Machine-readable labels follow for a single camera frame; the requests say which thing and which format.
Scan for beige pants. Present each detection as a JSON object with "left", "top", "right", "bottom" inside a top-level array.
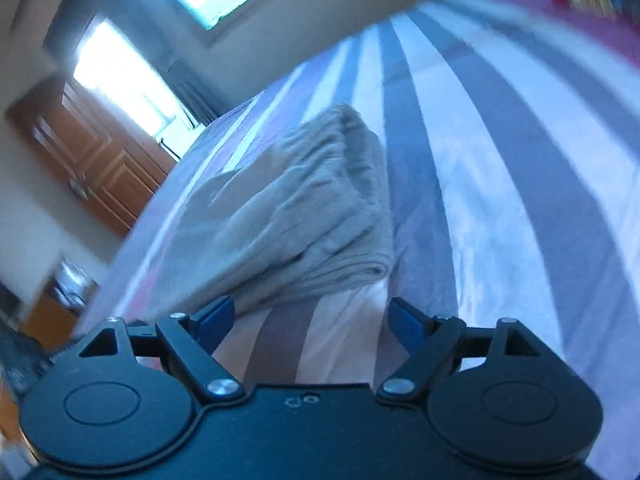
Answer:
[{"left": 149, "top": 104, "right": 397, "bottom": 322}]

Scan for metal door handle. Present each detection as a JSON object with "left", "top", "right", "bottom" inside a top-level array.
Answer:
[{"left": 67, "top": 175, "right": 92, "bottom": 202}]

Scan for window beside door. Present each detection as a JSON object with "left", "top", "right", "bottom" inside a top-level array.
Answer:
[{"left": 72, "top": 19, "right": 193, "bottom": 137}]

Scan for striped bedsheet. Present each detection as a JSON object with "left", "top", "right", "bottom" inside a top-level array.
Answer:
[{"left": 75, "top": 0, "right": 640, "bottom": 480}]

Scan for wooden door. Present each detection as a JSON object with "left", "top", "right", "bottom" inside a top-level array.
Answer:
[{"left": 7, "top": 77, "right": 177, "bottom": 238}]

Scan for grey curtain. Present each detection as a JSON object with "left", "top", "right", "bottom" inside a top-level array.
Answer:
[{"left": 164, "top": 59, "right": 233, "bottom": 128}]

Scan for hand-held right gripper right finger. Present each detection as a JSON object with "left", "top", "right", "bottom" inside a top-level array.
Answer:
[{"left": 376, "top": 297, "right": 549, "bottom": 404}]

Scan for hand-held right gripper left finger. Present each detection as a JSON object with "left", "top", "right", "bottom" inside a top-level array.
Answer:
[{"left": 77, "top": 296, "right": 246, "bottom": 402}]

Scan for wooden shelf unit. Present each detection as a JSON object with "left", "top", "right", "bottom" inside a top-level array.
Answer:
[{"left": 17, "top": 254, "right": 103, "bottom": 346}]

